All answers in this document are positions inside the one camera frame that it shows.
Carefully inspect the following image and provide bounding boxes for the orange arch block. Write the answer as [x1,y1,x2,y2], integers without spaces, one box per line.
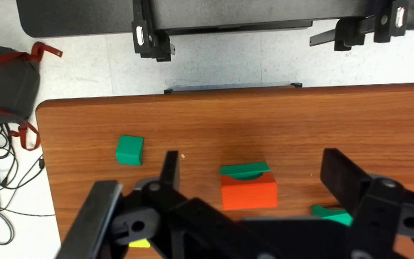
[219,172,280,213]

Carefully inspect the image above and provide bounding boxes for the yellow cube block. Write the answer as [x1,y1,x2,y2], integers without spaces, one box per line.
[128,238,152,251]

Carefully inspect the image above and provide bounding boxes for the green rectangular block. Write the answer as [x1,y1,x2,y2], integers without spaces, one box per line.
[219,162,272,182]

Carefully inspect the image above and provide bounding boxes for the grey bag red straps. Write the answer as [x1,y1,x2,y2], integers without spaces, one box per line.
[0,41,65,153]

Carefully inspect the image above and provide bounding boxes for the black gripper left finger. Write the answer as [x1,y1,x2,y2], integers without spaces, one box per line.
[55,150,266,259]

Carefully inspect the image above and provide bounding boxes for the green arch block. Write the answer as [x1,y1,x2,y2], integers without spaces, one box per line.
[311,205,355,228]

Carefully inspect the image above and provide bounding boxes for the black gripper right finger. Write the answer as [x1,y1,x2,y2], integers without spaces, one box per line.
[319,147,414,259]

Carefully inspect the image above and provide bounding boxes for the green wedge block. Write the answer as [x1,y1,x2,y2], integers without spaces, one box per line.
[114,134,147,169]

